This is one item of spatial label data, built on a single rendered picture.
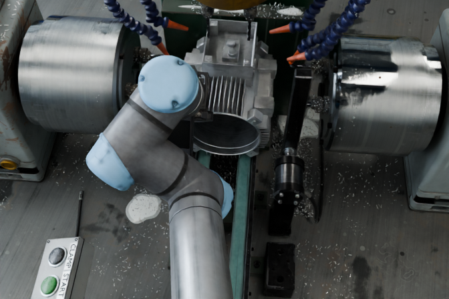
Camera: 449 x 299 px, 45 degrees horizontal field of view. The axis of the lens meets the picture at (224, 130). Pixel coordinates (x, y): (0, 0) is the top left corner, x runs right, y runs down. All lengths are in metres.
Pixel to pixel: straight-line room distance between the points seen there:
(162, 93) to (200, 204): 0.16
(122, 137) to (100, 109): 0.37
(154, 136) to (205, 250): 0.17
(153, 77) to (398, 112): 0.53
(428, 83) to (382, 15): 0.64
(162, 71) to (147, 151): 0.11
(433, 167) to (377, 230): 0.20
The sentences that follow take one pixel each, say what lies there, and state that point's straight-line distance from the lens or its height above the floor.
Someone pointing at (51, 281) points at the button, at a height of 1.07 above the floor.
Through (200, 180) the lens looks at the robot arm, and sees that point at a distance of 0.78.
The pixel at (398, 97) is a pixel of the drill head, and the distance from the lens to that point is 1.07.
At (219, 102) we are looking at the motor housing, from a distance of 1.04.
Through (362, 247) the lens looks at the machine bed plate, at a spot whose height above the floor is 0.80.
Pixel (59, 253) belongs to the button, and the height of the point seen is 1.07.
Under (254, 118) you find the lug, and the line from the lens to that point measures 1.05.
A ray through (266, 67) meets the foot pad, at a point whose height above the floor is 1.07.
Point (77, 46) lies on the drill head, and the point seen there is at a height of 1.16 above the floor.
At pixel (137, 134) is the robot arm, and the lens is 0.72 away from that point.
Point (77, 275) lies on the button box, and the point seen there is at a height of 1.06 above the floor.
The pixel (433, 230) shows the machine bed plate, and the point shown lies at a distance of 1.34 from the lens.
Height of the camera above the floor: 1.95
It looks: 57 degrees down
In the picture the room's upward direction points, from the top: straight up
